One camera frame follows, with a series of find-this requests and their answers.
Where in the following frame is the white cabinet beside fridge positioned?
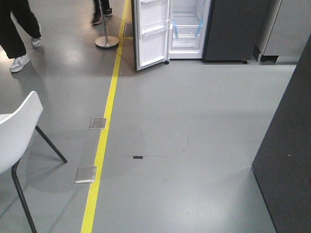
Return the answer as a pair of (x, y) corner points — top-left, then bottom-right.
(253, 0), (311, 64)

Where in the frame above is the steel floor box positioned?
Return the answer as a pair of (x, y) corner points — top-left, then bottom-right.
(74, 166), (97, 184)
(88, 118), (107, 130)

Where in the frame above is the middle clear door bin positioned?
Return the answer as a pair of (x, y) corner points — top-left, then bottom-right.
(140, 19), (171, 36)

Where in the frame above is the steel stanchion post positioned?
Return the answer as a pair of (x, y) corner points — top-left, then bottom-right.
(95, 0), (119, 49)

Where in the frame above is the grey kitchen island cabinet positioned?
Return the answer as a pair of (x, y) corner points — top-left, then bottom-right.
(252, 41), (311, 233)

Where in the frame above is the clear crisper drawer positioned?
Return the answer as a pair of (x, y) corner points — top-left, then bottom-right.
(172, 24), (202, 49)

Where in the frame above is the dark grey fridge body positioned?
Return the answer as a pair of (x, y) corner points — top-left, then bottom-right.
(169, 0), (269, 64)

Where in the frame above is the white plastic chair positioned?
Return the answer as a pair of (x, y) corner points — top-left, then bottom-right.
(0, 91), (68, 233)

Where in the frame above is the far steel floor box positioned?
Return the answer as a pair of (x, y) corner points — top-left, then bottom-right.
(88, 118), (107, 130)

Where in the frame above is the open white fridge door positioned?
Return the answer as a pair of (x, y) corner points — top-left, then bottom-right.
(131, 0), (171, 71)

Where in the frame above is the near steel floor box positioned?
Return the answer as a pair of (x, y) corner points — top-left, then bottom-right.
(74, 166), (97, 184)

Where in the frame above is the person in black trousers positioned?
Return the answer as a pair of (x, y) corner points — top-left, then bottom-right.
(0, 0), (42, 73)

